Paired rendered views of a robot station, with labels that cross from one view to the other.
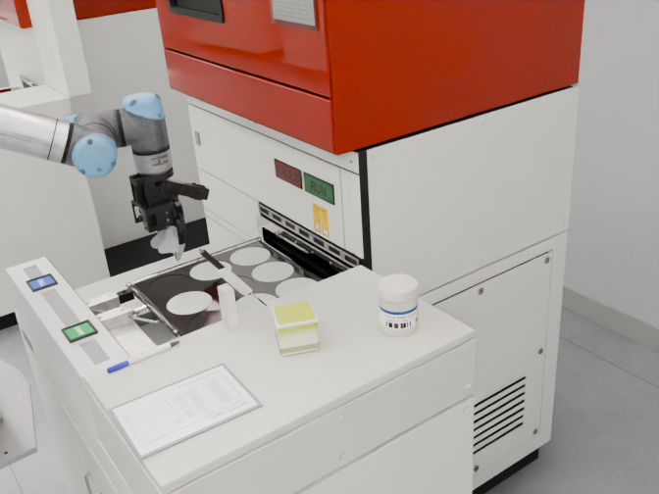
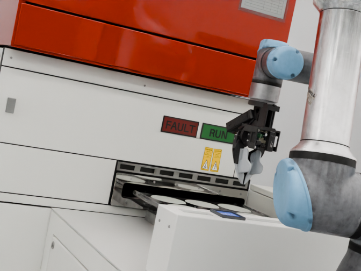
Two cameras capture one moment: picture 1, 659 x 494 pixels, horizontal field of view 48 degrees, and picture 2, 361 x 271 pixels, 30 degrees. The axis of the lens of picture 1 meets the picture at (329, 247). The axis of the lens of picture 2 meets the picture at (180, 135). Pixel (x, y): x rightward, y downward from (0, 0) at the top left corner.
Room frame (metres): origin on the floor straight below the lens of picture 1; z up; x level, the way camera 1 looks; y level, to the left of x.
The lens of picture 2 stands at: (1.42, 2.04, 1.18)
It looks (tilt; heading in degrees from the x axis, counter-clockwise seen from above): 3 degrees down; 277
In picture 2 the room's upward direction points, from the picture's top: 12 degrees clockwise
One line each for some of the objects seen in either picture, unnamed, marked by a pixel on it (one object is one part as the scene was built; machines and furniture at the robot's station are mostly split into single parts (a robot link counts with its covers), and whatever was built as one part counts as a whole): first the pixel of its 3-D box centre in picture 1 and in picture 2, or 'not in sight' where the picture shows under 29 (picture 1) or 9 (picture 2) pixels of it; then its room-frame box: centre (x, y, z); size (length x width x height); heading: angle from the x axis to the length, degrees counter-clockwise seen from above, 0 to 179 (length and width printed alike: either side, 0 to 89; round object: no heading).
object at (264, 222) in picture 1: (305, 257); (181, 197); (1.62, 0.06, 0.89); 0.44 x 0.02 x 0.10; 33
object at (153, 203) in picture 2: (196, 261); (160, 207); (1.64, 0.33, 0.90); 0.37 x 0.01 x 0.01; 123
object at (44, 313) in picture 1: (68, 335); (273, 254); (1.34, 0.57, 0.89); 0.55 x 0.09 x 0.14; 33
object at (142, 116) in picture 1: (144, 123); (271, 63); (1.44, 0.35, 1.31); 0.09 x 0.08 x 0.11; 105
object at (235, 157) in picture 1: (268, 188); (133, 146); (1.77, 0.15, 1.02); 0.82 x 0.03 x 0.40; 33
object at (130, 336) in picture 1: (127, 345); not in sight; (1.33, 0.44, 0.87); 0.36 x 0.08 x 0.03; 33
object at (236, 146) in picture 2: not in sight; (242, 147); (1.46, 0.34, 1.09); 0.05 x 0.02 x 0.09; 36
